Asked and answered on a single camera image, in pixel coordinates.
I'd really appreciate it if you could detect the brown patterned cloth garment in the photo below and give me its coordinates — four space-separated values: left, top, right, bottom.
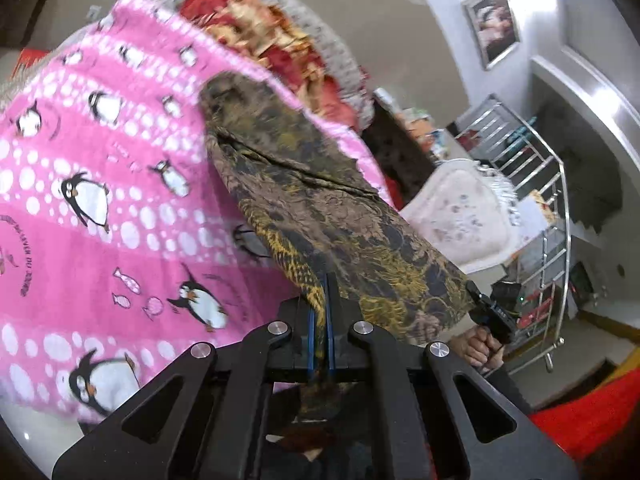
198 72 473 359

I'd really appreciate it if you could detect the person's right hand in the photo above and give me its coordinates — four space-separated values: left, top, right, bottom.
448 326 504 373

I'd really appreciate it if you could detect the white cushioned chair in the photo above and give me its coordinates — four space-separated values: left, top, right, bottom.
400 158 521 274

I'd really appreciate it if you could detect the metal shelf rack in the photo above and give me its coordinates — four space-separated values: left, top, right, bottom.
454 94 572 374

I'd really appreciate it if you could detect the dark wooden headboard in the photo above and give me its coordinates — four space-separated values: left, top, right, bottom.
362 101 436 210

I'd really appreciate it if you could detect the pink penguin blanket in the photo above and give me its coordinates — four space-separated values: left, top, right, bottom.
0 0 402 426

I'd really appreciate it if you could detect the red floral quilt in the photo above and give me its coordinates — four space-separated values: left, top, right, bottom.
179 0 358 130

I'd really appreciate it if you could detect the grey patterned pillow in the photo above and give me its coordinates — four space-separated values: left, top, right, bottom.
160 0 374 131

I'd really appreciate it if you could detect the framed wall picture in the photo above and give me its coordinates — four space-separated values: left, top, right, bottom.
462 0 521 70

